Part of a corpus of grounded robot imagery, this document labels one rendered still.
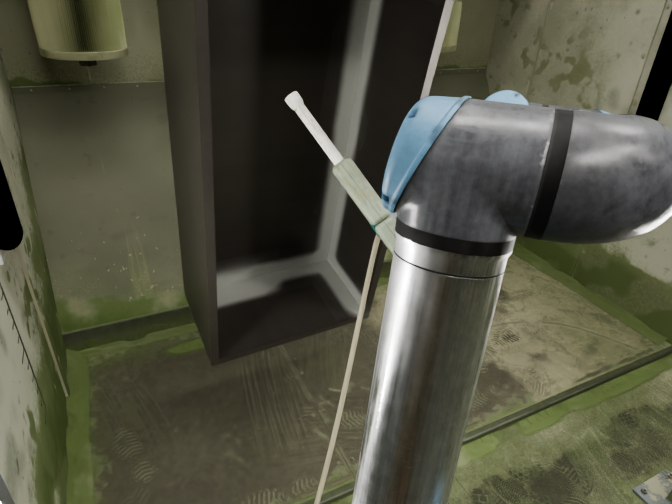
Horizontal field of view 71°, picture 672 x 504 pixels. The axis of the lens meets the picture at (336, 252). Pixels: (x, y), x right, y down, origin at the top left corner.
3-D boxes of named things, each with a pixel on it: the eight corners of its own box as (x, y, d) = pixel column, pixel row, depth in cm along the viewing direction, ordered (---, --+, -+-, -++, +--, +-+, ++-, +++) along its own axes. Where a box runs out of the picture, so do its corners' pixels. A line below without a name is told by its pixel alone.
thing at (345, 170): (417, 264, 123) (436, 273, 100) (402, 275, 123) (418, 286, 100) (304, 110, 120) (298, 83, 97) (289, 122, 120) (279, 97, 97)
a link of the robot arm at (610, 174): (768, 135, 32) (612, 104, 92) (568, 111, 36) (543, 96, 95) (703, 290, 36) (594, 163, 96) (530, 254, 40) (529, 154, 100)
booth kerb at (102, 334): (69, 357, 214) (62, 334, 208) (69, 354, 216) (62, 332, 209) (515, 248, 321) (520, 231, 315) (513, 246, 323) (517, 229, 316)
